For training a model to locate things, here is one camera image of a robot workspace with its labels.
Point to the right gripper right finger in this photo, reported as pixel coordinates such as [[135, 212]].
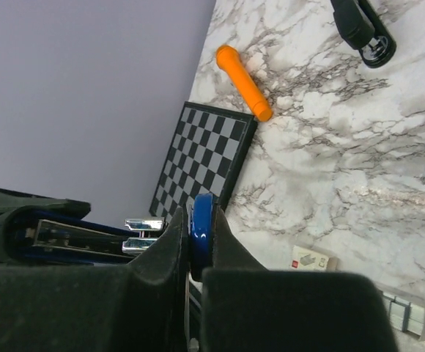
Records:
[[246, 307]]

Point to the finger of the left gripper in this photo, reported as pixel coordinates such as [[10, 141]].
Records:
[[9, 200]]

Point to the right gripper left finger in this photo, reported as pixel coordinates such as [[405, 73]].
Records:
[[138, 306]]

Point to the blue stapler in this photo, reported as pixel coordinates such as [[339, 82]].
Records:
[[32, 235]]

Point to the white staple box sleeve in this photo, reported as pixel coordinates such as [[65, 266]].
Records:
[[305, 259]]

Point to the staple tray with staples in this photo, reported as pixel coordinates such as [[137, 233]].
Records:
[[405, 315]]

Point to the black stapler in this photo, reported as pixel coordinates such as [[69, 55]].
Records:
[[361, 28]]

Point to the black white checkerboard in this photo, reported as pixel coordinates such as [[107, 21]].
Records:
[[206, 154]]

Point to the orange plastic cylinder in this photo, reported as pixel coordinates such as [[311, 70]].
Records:
[[228, 60]]

